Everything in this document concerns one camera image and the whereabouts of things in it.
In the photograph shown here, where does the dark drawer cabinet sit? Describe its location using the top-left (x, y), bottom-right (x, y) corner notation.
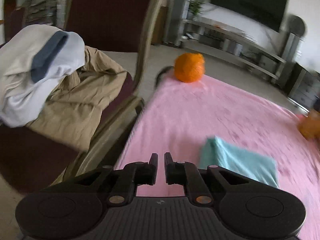
top-left (287, 63), bottom-right (319, 111)

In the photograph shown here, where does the bumpy orange citrus fruit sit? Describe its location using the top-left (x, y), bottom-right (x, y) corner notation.
top-left (174, 53), bottom-right (205, 83)

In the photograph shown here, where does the grey tv stand shelf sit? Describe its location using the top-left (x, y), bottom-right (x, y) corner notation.
top-left (181, 18), bottom-right (287, 79)

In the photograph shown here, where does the maroon banquet chair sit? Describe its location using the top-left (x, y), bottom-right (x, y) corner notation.
top-left (1, 0), bottom-right (163, 194)

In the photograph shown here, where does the pink cartoon towel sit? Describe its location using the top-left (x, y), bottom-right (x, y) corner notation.
top-left (116, 73), bottom-right (319, 239)

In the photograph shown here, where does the white garment with blue collar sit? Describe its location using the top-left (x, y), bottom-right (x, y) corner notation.
top-left (1, 24), bottom-right (85, 127)

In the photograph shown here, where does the teal t-shirt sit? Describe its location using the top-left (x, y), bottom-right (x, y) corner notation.
top-left (198, 137), bottom-right (278, 188)

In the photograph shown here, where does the black television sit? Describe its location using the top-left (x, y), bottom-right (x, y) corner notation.
top-left (210, 0), bottom-right (287, 32)

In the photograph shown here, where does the beige jacket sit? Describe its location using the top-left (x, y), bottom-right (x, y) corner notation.
top-left (26, 46), bottom-right (127, 152)

